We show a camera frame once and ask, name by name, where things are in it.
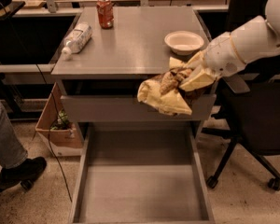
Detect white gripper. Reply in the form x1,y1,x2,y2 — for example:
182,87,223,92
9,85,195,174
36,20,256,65
169,32,246,91

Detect brown sea salt chip bag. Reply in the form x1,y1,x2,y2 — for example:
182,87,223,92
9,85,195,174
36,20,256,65
136,66,209,117

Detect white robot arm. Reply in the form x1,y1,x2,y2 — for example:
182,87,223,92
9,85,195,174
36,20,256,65
161,0,280,91

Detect grey drawer cabinet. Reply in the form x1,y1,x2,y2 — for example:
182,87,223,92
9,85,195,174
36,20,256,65
52,7,210,137

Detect grey top drawer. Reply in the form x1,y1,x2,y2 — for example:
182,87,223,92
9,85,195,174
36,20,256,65
60,79,217,123

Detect open grey middle drawer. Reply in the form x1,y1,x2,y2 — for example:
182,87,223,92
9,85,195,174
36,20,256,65
68,123,216,224

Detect white paper bowl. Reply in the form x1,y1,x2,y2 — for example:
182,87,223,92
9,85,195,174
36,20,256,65
164,31,204,56

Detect black office chair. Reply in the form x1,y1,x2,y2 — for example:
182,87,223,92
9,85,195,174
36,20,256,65
203,0,280,191

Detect orange soda can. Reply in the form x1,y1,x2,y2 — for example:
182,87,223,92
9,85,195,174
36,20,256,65
96,0,114,29

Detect clear plastic water bottle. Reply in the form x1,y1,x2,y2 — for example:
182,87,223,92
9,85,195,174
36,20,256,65
62,22,92,60

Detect cardboard box with trash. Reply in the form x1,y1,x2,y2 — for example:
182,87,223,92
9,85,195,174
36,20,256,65
35,83,82,157

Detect black shoe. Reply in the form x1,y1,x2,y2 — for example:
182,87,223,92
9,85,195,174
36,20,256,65
0,157,47,189

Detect person leg in jeans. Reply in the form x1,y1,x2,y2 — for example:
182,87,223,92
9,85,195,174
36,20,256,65
0,102,28,169

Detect black floor cable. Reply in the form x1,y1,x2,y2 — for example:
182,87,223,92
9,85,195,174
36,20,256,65
0,0,73,203

